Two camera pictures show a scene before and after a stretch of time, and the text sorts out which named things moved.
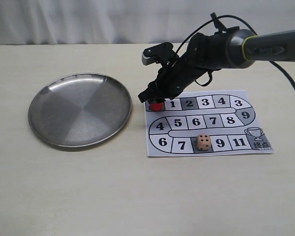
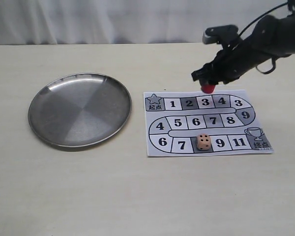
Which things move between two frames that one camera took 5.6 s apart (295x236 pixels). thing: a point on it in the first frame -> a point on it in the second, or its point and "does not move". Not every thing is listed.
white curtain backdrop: (33, 22) does not move
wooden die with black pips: (203, 142) does not move
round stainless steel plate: (80, 109) does not move
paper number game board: (205, 123) does not move
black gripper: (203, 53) -> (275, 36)
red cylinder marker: (157, 106) -> (208, 89)
